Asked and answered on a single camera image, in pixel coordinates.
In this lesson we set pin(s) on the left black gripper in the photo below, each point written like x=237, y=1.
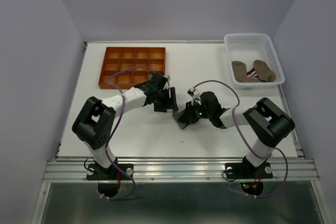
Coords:
x=163, y=107

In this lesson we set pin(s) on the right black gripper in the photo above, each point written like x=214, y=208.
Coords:
x=188, y=117

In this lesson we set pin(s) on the grey sock pair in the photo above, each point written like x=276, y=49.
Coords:
x=183, y=119

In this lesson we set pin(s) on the brown sock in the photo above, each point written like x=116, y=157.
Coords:
x=264, y=73
x=240, y=73

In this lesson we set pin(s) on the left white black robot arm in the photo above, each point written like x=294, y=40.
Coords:
x=98, y=119

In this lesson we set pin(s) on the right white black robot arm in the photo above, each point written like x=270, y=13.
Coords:
x=270, y=124

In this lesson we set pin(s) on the orange compartment tray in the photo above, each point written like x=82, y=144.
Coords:
x=127, y=66

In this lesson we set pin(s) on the red white striped sock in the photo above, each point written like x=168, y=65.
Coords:
x=253, y=74

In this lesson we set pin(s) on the white plastic basket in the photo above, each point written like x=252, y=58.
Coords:
x=247, y=48

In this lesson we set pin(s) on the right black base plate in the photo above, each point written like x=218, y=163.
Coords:
x=248, y=171

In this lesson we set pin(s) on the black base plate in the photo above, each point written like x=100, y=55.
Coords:
x=248, y=171
x=126, y=170

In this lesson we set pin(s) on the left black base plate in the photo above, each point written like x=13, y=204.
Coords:
x=126, y=170

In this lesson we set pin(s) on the aluminium rail frame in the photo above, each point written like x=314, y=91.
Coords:
x=178, y=173

